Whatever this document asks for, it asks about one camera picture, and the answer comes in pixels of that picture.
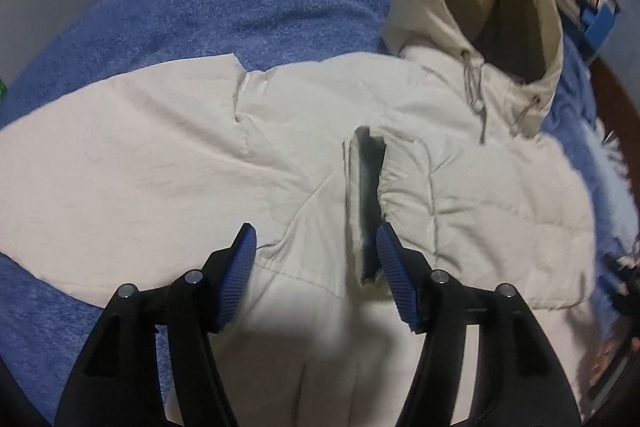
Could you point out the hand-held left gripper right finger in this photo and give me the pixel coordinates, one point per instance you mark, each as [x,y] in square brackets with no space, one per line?
[397,274]

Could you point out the colourful printed object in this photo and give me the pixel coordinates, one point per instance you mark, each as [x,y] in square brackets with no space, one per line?
[605,369]

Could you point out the cream hooded jacket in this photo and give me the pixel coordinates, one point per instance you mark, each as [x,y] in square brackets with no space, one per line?
[165,167]

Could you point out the brown wooden headboard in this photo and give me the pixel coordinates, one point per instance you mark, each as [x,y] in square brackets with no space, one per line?
[620,92]

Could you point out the blue fleece blanket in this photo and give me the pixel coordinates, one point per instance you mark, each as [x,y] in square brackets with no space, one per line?
[210,7]

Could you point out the light blue fluffy pillow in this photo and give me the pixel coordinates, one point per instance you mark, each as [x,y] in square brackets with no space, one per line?
[617,187]

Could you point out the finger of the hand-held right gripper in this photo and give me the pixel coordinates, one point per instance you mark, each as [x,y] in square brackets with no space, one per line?
[622,274]

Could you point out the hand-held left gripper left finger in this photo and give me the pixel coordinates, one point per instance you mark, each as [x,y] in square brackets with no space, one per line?
[239,274]

